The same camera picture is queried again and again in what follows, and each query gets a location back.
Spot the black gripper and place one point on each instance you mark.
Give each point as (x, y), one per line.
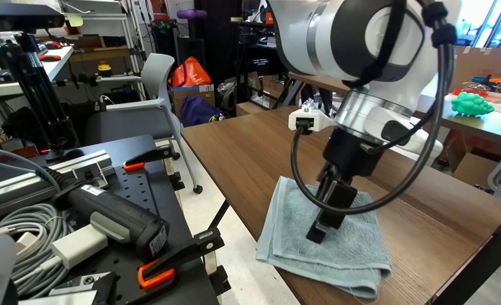
(352, 152)

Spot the light blue towel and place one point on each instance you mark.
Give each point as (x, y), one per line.
(345, 255)

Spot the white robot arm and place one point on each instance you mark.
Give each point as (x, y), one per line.
(318, 38)

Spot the small brown cardboard box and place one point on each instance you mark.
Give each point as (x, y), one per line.
(193, 94)
(472, 169)

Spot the purple bag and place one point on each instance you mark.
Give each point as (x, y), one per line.
(198, 110)

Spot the green bumpy toy ball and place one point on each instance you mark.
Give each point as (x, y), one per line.
(470, 105)

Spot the wooden table white legs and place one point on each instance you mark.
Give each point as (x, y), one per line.
(487, 128)

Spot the black perforated board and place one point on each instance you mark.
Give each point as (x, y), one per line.
(154, 194)

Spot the orange bag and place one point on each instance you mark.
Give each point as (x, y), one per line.
(189, 72)

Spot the large brown cardboard box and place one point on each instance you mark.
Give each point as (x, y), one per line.
(476, 61)

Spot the black handheld device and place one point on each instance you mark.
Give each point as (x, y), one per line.
(120, 221)

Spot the small yellow object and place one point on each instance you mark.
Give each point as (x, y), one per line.
(103, 69)

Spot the white power adapter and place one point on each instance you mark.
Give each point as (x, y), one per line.
(79, 245)

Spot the white metal shelf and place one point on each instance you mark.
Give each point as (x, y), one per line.
(103, 25)

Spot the white cluttered desk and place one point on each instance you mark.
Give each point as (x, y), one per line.
(13, 77)

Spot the silver metal bracket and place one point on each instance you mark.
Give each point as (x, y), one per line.
(83, 288)

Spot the aluminium extrusion rail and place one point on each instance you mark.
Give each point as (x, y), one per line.
(30, 183)

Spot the black camera tripod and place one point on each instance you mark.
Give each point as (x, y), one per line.
(39, 94)

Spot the black camera bar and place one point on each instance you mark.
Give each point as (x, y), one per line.
(19, 15)

